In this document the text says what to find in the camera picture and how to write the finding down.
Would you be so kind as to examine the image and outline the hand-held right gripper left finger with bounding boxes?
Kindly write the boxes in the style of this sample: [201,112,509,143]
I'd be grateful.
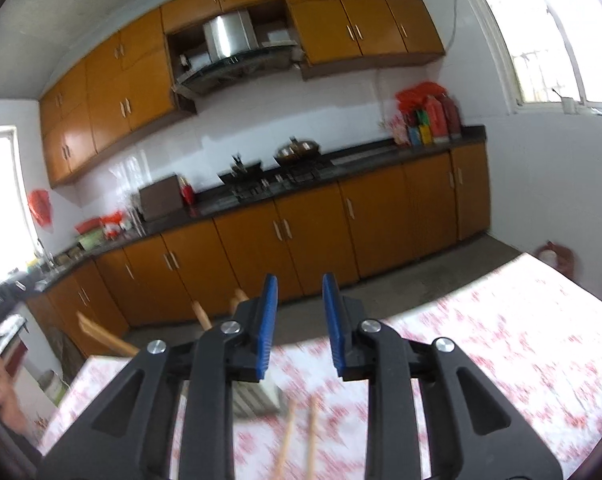
[36,273,280,480]

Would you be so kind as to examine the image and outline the steel range hood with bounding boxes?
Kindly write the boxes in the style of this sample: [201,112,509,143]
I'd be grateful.
[173,10,302,98]

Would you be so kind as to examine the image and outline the dark pot with lid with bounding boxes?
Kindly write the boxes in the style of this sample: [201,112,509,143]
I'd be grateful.
[273,137,322,166]

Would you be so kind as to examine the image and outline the small kitchen window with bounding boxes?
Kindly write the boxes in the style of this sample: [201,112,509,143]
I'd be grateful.
[0,125,42,301]

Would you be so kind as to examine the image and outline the dark cutting board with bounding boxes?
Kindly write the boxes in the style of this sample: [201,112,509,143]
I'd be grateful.
[138,174,182,222]

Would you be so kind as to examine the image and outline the black kitchen countertop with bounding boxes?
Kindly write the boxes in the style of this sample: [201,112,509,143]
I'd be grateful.
[0,124,486,311]

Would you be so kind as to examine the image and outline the black wok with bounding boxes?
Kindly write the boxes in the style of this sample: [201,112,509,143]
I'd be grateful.
[220,152,264,183]

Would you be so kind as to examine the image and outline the dark sauce bottle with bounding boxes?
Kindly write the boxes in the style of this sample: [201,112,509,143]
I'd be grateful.
[441,95,462,138]

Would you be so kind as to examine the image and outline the red oil jug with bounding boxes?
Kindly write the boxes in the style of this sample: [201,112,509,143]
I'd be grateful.
[421,96,449,142]

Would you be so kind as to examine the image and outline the wooden wall cabinets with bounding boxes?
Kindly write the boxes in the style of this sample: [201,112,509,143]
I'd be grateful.
[38,0,446,190]

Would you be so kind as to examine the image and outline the person's left hand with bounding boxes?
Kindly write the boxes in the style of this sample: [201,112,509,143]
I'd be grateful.
[0,355,29,433]

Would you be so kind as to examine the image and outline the green perforated utensil holder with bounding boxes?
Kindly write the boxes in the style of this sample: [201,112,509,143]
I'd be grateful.
[233,379,284,417]

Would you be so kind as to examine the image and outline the gas stove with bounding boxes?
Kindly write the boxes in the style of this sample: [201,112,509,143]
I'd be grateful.
[228,160,339,196]

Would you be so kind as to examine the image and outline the hanging red plastic bag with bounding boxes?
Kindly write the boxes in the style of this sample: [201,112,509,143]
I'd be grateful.
[27,189,52,233]

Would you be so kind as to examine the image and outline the red floral tablecloth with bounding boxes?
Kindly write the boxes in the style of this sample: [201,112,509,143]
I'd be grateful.
[38,252,602,480]

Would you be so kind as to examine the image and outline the wooden base cabinets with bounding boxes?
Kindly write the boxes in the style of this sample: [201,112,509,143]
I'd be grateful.
[26,141,492,356]

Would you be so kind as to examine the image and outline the metal faucet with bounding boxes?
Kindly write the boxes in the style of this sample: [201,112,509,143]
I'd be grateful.
[36,237,54,271]

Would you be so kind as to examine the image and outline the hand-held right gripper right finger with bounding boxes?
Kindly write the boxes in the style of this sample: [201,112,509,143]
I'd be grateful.
[322,272,564,480]

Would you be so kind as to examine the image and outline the white container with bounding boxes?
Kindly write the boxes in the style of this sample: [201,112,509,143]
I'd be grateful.
[38,370,64,406]

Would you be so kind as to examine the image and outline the large barred window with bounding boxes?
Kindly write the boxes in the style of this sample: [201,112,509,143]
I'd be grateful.
[463,0,602,121]

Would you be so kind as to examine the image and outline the red bags on counter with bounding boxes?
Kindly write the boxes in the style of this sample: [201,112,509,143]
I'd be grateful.
[395,81,449,113]

